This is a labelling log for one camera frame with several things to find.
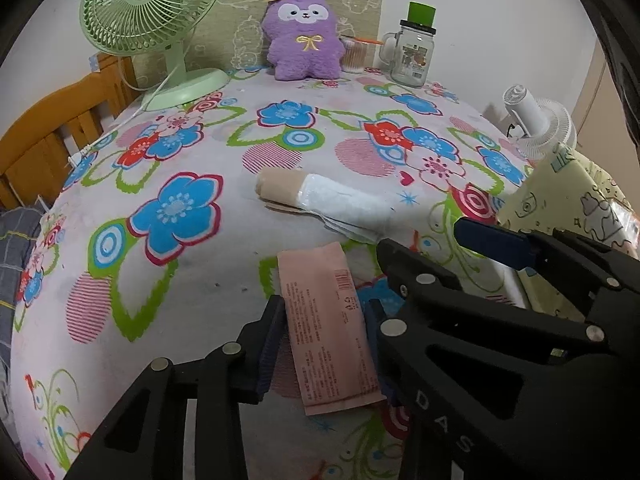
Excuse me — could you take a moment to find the purple plush toy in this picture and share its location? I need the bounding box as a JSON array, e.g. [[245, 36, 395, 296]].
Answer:
[[260, 0, 346, 82]]

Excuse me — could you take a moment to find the white wrapped beige bandage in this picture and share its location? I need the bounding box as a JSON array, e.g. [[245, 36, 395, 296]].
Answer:
[[254, 168, 402, 247]]

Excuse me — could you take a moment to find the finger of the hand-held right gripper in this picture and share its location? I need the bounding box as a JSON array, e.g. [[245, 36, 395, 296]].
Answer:
[[454, 217, 640, 320], [376, 239, 609, 356]]

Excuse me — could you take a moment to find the green desk fan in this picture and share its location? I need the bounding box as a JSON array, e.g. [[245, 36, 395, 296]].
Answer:
[[79, 0, 231, 112]]

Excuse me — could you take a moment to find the pink packet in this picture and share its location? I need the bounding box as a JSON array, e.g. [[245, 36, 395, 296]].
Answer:
[[276, 241, 388, 417]]

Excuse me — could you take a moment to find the white desk fan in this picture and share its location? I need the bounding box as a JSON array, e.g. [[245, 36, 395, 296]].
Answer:
[[501, 85, 579, 162]]

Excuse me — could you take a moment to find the beige cartoon print board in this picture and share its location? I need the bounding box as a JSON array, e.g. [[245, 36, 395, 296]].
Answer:
[[134, 0, 390, 75]]

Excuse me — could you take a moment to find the yellow cartoon print box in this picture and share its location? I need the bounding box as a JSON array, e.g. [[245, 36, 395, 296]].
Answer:
[[495, 142, 640, 317]]

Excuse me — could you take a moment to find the floral tablecloth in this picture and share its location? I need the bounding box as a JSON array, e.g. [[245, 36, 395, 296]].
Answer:
[[10, 66, 552, 480]]

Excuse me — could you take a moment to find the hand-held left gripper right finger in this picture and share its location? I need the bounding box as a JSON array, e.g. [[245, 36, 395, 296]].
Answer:
[[364, 299, 640, 480]]

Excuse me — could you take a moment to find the glass jar mug green cap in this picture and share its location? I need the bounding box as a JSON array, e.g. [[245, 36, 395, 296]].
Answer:
[[381, 1, 439, 89]]

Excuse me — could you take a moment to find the small toothpick jar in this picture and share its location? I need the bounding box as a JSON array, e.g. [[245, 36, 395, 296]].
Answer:
[[340, 35, 386, 75]]

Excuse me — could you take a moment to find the white fan cable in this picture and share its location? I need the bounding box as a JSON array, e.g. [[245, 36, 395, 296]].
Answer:
[[66, 55, 177, 167]]

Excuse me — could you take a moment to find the orange wooden chair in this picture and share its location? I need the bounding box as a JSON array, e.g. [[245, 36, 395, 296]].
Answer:
[[0, 54, 139, 211]]

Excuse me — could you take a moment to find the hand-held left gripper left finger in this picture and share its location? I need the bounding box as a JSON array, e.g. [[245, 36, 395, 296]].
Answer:
[[64, 295, 287, 480]]

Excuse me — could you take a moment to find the grey plaid cloth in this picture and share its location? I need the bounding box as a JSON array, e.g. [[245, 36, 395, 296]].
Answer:
[[0, 206, 45, 341]]

